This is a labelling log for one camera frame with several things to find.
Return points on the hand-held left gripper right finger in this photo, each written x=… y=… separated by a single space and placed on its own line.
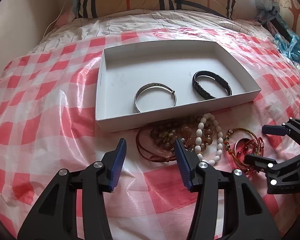
x=183 y=165

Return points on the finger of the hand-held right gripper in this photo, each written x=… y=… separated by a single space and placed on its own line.
x=257 y=161
x=272 y=129

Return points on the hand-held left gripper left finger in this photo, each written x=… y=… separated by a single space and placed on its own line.
x=118 y=162

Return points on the thin silver bangle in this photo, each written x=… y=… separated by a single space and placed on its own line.
x=236 y=145

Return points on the white cardboard box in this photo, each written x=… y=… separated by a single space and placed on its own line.
x=152 y=67

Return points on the wide silver bangle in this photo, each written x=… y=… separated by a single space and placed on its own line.
x=136 y=102

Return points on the blue plastic bag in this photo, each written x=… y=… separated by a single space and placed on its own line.
x=292 y=47

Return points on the red checkered plastic sheet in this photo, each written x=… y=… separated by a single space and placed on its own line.
x=52 y=92

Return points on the striped white bed sheet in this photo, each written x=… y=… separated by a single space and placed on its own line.
x=140 y=22

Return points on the pink cloth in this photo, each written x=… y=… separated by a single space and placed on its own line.
x=65 y=20

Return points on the tree print wall panel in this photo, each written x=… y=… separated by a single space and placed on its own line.
x=290 y=5

